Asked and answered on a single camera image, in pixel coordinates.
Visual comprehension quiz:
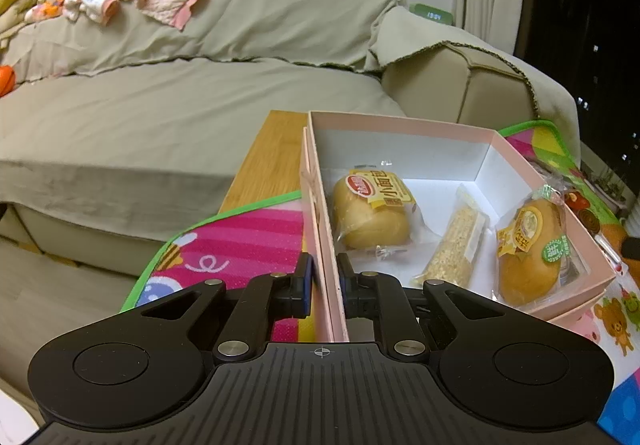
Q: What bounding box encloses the orange ball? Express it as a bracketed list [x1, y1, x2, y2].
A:
[0, 66, 19, 98]

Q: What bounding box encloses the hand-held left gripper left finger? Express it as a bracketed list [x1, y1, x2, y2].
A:
[140, 252, 316, 362]

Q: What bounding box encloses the green label bread packet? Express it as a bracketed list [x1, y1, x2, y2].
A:
[492, 185, 593, 306]

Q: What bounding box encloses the clear wrapped oat bar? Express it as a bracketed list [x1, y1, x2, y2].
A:
[411, 184, 489, 289]

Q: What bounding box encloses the beige sofa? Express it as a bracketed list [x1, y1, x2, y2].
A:
[0, 0, 583, 278]

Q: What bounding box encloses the colourful cartoon play mat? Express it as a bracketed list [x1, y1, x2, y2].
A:
[120, 119, 640, 432]

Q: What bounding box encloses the green digital clock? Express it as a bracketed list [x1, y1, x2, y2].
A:
[410, 3, 455, 26]

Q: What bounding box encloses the pink quilted cloth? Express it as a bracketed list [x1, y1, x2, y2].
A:
[136, 0, 232, 32]

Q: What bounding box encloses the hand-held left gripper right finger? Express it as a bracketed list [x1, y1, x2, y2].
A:
[336, 252, 505, 360]

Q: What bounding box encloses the pink cardboard box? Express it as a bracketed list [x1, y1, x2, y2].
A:
[305, 111, 617, 343]

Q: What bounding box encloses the red label bread packet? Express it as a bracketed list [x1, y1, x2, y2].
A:
[332, 160, 428, 258]

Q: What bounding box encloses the khaki sofa cover cloth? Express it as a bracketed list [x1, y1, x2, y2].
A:
[0, 0, 581, 238]

